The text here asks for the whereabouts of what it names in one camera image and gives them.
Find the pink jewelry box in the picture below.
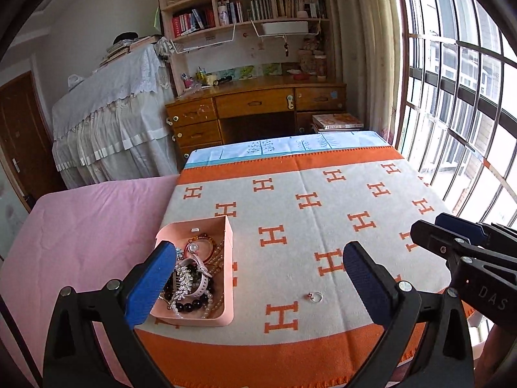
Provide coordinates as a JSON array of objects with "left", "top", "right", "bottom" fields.
[{"left": 151, "top": 215, "right": 234, "bottom": 327}]

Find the pink bed sheet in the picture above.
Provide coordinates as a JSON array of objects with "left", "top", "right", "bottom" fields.
[{"left": 1, "top": 175, "right": 178, "bottom": 367}]

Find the orange grey H-pattern blanket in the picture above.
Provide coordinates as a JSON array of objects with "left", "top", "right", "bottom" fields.
[{"left": 138, "top": 146, "right": 449, "bottom": 387}]

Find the barred window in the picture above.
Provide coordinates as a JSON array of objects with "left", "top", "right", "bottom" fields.
[{"left": 397, "top": 0, "right": 516, "bottom": 227}]

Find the blue white tree-print sheet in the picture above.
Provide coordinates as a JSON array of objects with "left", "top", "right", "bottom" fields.
[{"left": 184, "top": 131, "right": 388, "bottom": 169}]

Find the stack of books beside desk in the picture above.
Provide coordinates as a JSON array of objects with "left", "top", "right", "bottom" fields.
[{"left": 312, "top": 113, "right": 364, "bottom": 132}]

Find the white lace-covered piano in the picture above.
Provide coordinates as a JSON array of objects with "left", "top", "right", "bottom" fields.
[{"left": 52, "top": 38, "right": 179, "bottom": 189}]

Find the brown wooden door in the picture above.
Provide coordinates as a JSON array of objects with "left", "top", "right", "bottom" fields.
[{"left": 1, "top": 72, "right": 66, "bottom": 208}]

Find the wooden desk with drawers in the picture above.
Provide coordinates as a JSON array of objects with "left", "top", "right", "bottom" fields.
[{"left": 166, "top": 76, "right": 347, "bottom": 167}]

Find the beige curtain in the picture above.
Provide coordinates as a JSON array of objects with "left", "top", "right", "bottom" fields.
[{"left": 327, "top": 0, "right": 402, "bottom": 144}]

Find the wooden bookshelf with books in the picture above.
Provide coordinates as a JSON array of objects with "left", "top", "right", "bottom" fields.
[{"left": 159, "top": 0, "right": 331, "bottom": 95}]

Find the black bead bracelet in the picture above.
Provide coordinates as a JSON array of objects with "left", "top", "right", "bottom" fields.
[{"left": 163, "top": 264, "right": 216, "bottom": 314}]

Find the pink strap wristwatch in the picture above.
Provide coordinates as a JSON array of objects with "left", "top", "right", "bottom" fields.
[{"left": 177, "top": 256, "right": 212, "bottom": 299}]

